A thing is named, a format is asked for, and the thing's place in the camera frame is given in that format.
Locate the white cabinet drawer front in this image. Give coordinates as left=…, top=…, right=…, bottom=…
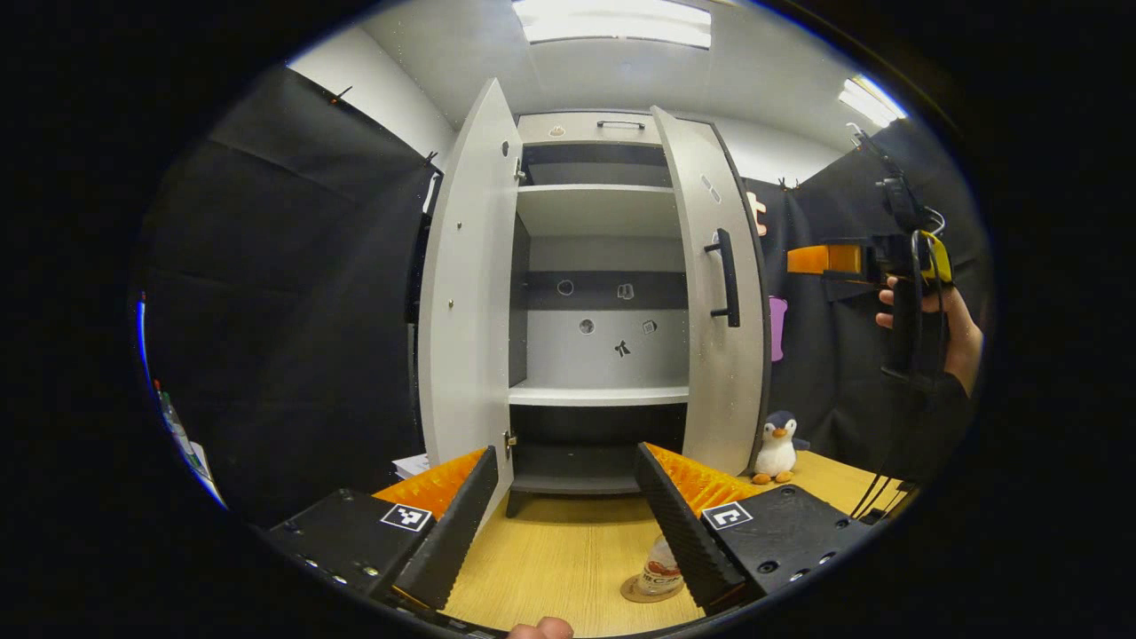
left=517, top=111, right=662, bottom=147

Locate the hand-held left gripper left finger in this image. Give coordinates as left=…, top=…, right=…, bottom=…
left=266, top=446, right=500, bottom=611

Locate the clear plastic bottle red label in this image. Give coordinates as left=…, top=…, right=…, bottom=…
left=637, top=534, right=684, bottom=597

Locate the black cable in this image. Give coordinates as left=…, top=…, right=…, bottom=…
left=850, top=382, right=919, bottom=520

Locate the ceiling light panel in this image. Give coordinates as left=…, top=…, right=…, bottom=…
left=513, top=0, right=713, bottom=50
left=839, top=75, right=908, bottom=130

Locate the black door handle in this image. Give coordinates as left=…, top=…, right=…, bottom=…
left=704, top=228, right=742, bottom=328

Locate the penguin plush toy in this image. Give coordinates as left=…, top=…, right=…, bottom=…
left=752, top=410, right=810, bottom=485

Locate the white cabinet door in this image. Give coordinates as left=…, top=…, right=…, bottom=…
left=651, top=106, right=771, bottom=477
left=417, top=77, right=525, bottom=498

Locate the round wooden coaster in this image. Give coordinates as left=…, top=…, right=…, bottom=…
left=620, top=574, right=684, bottom=604

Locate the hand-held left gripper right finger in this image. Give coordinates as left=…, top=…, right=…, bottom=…
left=634, top=442, right=875, bottom=615

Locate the grey and white cabinet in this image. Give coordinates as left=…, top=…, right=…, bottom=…
left=506, top=111, right=711, bottom=518

